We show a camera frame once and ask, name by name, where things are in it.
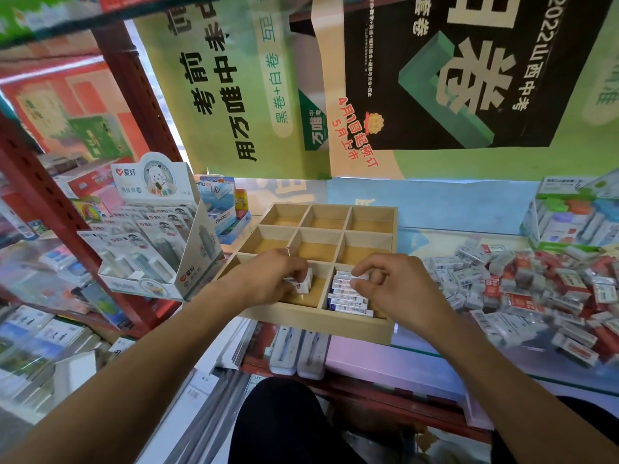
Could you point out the person's right forearm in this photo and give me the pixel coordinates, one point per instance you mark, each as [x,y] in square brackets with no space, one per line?
[512,396]

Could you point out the wooden compartment tray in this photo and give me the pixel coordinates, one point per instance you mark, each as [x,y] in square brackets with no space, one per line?
[319,236]

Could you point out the red metal shelf frame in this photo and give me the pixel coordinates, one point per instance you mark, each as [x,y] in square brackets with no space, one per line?
[130,86]

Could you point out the green-white display box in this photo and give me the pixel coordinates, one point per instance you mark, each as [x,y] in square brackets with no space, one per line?
[570,222]

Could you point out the person's left hand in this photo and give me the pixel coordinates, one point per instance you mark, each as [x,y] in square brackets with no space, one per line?
[263,280]

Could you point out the black and green poster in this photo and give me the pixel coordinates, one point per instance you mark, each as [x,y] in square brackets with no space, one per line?
[464,77]

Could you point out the white cardboard display box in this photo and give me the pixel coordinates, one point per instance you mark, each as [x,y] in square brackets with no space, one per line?
[193,265]

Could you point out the blue poster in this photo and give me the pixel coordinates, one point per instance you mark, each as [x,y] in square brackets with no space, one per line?
[435,205]

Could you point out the row of carded packets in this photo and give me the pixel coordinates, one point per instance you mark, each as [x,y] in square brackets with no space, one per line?
[145,241]

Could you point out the person's right hand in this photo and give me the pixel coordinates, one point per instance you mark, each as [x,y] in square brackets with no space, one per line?
[406,294]

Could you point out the person's right thumb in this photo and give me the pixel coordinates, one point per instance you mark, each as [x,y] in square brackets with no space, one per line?
[365,287]

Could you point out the light green poster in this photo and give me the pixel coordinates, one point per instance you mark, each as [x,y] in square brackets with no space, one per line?
[232,91]

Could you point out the person's left fingers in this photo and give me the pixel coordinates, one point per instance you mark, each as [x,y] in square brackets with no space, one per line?
[294,265]

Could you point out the pink flat box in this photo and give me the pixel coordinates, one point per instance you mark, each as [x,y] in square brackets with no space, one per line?
[387,367]

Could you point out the person's black trousers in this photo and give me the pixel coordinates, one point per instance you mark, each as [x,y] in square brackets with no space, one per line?
[285,425]

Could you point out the row of wrapped erasers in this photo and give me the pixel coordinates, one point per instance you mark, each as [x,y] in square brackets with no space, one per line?
[349,300]

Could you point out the pile of red-white erasers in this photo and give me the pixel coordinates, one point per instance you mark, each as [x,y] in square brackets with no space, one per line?
[537,294]

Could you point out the long white box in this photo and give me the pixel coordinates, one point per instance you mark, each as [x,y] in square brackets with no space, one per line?
[285,350]
[313,356]

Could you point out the person's left forearm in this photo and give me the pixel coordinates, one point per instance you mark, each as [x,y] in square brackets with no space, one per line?
[145,376]

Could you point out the small white eraser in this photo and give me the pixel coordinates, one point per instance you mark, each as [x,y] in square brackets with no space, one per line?
[303,284]

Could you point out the blue stationery box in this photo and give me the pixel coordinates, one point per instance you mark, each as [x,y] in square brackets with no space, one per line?
[220,207]

